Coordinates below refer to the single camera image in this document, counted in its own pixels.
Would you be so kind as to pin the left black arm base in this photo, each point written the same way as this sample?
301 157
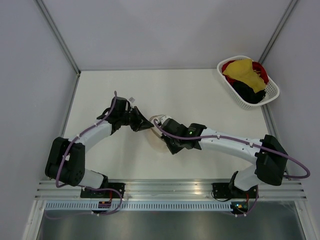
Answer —
88 193

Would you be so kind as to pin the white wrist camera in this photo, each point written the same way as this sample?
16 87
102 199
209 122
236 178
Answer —
165 118
132 101

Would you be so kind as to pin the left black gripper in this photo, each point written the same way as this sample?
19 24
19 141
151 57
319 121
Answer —
141 122

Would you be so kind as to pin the black garment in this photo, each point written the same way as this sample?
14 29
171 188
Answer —
247 93

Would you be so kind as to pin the left aluminium frame post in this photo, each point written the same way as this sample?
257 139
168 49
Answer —
41 5

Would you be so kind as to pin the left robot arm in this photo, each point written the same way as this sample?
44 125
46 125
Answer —
66 162

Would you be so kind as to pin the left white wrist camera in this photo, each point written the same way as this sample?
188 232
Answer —
132 101

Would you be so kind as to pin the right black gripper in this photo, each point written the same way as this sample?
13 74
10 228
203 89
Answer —
174 150

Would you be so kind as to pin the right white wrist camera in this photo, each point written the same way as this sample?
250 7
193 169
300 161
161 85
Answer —
165 118

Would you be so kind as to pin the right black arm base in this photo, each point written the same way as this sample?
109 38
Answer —
222 192

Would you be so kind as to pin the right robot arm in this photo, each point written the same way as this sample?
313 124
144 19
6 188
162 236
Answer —
266 156

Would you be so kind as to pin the right aluminium frame post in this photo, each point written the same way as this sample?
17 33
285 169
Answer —
278 29

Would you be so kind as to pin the white slotted cable duct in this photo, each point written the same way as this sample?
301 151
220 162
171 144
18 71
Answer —
94 205

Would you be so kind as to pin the aluminium mounting rail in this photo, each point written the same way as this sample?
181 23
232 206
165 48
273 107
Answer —
173 190

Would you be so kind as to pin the white plastic basket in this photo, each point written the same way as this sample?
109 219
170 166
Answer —
272 90

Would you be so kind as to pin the cream mesh laundry bag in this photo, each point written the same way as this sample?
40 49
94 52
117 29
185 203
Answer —
153 136

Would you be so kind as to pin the aluminium frame post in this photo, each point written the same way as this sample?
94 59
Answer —
41 5
278 29

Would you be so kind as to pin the yellow garment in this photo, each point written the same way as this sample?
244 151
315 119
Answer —
242 71

